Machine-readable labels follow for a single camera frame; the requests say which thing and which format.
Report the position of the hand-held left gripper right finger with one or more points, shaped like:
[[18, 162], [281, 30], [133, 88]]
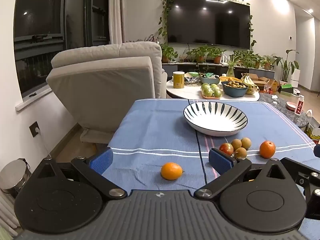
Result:
[[220, 161]]

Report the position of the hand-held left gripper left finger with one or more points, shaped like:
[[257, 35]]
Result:
[[101, 161]]

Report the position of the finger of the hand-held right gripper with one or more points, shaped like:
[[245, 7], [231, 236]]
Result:
[[307, 177], [317, 151]]

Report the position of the red plum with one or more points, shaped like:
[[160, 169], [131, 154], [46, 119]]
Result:
[[226, 148]]

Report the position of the longan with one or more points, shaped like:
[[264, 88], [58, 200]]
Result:
[[240, 153], [245, 143], [236, 144]]

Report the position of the striped white bowl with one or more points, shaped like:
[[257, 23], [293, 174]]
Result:
[[215, 122]]

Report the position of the orange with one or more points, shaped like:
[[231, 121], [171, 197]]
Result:
[[171, 171], [267, 149]]

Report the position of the paper bag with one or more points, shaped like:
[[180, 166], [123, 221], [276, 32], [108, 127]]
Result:
[[312, 127]]

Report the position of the white bottle with red label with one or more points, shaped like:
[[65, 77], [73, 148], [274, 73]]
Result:
[[299, 106]]

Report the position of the pink bowl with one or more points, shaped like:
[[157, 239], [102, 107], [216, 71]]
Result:
[[290, 105]]

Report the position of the grey speckled table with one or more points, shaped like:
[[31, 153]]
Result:
[[280, 112]]

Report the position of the white robot vacuum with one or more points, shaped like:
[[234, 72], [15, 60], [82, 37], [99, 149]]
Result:
[[297, 92]]

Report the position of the white crumpled tissue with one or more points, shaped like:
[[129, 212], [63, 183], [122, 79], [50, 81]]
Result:
[[275, 99]]

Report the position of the blue striped tablecloth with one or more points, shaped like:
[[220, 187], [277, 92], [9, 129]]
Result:
[[160, 130]]

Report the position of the green box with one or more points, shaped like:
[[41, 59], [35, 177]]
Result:
[[287, 90]]

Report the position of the beige recliner sofa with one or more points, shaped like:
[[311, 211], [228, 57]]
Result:
[[100, 92]]

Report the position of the blue basin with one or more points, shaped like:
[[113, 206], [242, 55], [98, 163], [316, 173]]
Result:
[[233, 92]]

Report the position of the pack of green apples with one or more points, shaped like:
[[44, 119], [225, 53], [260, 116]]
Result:
[[211, 91]]

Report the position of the round white coffee table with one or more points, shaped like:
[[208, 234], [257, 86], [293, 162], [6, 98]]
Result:
[[185, 92]]

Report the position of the pile of longans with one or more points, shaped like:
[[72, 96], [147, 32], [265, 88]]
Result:
[[234, 85]]

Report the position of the white air purifier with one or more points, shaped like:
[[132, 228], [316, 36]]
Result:
[[295, 76]]

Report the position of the teal snack bowl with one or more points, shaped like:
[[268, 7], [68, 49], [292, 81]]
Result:
[[209, 80]]

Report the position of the cardboard box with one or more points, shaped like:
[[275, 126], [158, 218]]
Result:
[[253, 77], [268, 85]]

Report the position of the orange basket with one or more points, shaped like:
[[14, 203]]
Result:
[[228, 79]]

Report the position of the bunch of bananas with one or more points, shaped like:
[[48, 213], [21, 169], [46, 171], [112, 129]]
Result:
[[250, 81]]

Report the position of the glass dish of candies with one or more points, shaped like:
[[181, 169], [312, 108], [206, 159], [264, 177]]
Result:
[[192, 80]]

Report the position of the steel trash can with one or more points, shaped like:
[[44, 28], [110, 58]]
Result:
[[15, 177]]

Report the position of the green lidded container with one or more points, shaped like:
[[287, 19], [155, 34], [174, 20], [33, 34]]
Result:
[[193, 74]]

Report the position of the yellow canister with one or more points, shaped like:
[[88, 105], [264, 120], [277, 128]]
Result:
[[178, 80]]

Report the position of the tall leafy floor plant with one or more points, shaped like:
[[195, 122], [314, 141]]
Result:
[[286, 65]]

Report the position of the spider plant in glass vase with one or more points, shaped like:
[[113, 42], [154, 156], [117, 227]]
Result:
[[230, 70]]

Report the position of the potted green plant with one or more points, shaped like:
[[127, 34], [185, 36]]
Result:
[[243, 58], [267, 63], [257, 62]]

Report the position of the white slatted ornament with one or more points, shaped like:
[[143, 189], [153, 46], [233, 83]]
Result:
[[224, 59]]

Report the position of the potted pothos plant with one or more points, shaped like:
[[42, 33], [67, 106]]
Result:
[[198, 53], [168, 52], [216, 55]]

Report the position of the red flower arrangement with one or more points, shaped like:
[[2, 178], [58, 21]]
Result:
[[152, 38]]

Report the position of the black television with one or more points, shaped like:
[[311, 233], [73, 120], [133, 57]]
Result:
[[207, 20]]

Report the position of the white curtain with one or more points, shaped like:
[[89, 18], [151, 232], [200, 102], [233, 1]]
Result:
[[116, 10]]

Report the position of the dark window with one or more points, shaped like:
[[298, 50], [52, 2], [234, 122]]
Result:
[[37, 10]]

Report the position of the black wall socket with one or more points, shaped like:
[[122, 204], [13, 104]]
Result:
[[35, 129]]

